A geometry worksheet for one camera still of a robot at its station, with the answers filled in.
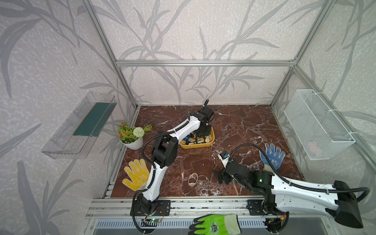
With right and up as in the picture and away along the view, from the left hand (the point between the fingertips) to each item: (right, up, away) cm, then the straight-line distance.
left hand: (206, 132), depth 96 cm
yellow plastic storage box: (-5, -9, 0) cm, 10 cm away
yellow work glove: (-39, -24, -12) cm, 48 cm away
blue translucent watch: (-13, -4, +1) cm, 13 cm away
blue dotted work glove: (+43, -15, -5) cm, 46 cm away
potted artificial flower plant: (-45, -2, -9) cm, 46 cm away
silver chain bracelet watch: (-2, -24, -11) cm, 26 cm away
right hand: (+5, -16, -19) cm, 26 cm away
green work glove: (+2, -40, -28) cm, 49 cm away
